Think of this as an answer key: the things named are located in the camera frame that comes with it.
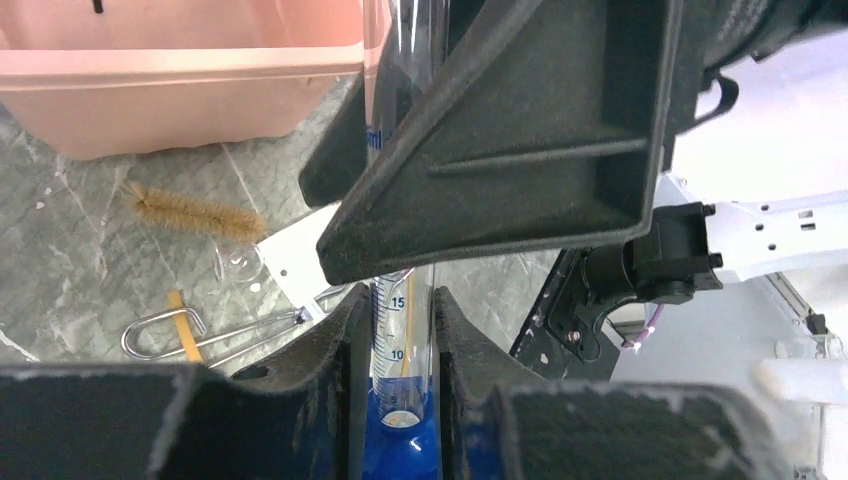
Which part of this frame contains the yellow rubber tubing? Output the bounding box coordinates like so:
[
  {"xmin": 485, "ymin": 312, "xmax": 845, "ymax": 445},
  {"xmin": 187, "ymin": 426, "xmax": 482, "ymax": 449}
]
[{"xmin": 167, "ymin": 290, "xmax": 204, "ymax": 363}]

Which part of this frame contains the graduated cylinder blue base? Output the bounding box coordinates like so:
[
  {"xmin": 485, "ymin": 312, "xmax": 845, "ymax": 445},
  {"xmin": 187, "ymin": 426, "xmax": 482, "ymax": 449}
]
[{"xmin": 363, "ymin": 1, "xmax": 450, "ymax": 479}]

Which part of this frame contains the clear glass funnel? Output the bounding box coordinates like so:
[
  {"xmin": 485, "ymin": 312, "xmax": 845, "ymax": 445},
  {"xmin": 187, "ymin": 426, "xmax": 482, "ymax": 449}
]
[{"xmin": 213, "ymin": 240, "xmax": 264, "ymax": 283}]

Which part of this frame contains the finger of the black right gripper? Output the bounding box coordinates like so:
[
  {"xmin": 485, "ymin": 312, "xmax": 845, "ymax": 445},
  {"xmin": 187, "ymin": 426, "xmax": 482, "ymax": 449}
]
[
  {"xmin": 298, "ymin": 72, "xmax": 367, "ymax": 207},
  {"xmin": 316, "ymin": 1, "xmax": 683, "ymax": 285}
]

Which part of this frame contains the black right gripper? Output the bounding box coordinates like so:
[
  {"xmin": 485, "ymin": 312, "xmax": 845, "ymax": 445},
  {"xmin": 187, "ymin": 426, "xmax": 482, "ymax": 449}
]
[{"xmin": 662, "ymin": 1, "xmax": 847, "ymax": 171}]

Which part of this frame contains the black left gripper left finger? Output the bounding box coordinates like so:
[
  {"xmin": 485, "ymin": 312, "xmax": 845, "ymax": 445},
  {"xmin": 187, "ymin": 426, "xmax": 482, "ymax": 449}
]
[{"xmin": 1, "ymin": 285, "xmax": 371, "ymax": 479}]

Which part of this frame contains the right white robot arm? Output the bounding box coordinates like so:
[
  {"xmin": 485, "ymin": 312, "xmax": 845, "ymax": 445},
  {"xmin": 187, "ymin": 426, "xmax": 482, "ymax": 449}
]
[{"xmin": 300, "ymin": 1, "xmax": 847, "ymax": 362}]

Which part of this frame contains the brown bristle tube brush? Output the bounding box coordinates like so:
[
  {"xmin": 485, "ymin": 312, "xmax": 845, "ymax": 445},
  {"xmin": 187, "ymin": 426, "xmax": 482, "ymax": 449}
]
[{"xmin": 122, "ymin": 182, "xmax": 268, "ymax": 244}]

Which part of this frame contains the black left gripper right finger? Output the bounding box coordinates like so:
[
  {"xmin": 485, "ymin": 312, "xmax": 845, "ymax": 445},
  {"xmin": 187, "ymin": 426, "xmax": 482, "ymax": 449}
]
[{"xmin": 433, "ymin": 287, "xmax": 794, "ymax": 479}]

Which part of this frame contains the pink plastic bin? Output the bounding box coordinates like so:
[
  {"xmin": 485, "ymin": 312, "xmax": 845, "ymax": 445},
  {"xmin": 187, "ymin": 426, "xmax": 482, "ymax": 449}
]
[{"xmin": 1, "ymin": 1, "xmax": 363, "ymax": 160}]

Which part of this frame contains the white wire gauze square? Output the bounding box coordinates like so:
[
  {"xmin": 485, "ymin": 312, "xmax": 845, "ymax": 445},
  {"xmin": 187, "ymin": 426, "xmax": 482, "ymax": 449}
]
[{"xmin": 257, "ymin": 203, "xmax": 339, "ymax": 321}]

